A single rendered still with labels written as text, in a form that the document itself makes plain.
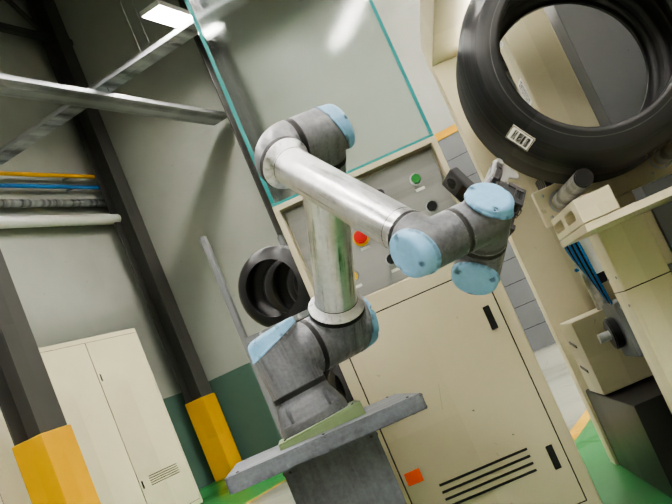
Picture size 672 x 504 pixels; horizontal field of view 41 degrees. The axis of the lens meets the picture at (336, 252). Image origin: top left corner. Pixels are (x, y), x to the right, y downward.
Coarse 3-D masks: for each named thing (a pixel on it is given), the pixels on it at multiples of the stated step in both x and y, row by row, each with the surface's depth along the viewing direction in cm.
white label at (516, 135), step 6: (516, 126) 202; (510, 132) 203; (516, 132) 202; (522, 132) 202; (510, 138) 204; (516, 138) 203; (522, 138) 203; (528, 138) 202; (534, 138) 201; (516, 144) 204; (522, 144) 203; (528, 144) 203
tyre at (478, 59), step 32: (480, 0) 207; (512, 0) 231; (544, 0) 231; (576, 0) 231; (608, 0) 229; (640, 0) 227; (480, 32) 204; (640, 32) 228; (480, 64) 204; (480, 96) 205; (512, 96) 202; (480, 128) 215; (544, 128) 200; (576, 128) 199; (608, 128) 199; (640, 128) 199; (512, 160) 216; (544, 160) 204; (576, 160) 202; (608, 160) 201; (640, 160) 205
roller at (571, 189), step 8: (584, 168) 200; (576, 176) 200; (584, 176) 200; (592, 176) 199; (568, 184) 207; (576, 184) 200; (584, 184) 199; (560, 192) 219; (568, 192) 211; (576, 192) 206; (552, 200) 233; (560, 200) 223; (568, 200) 218; (560, 208) 232
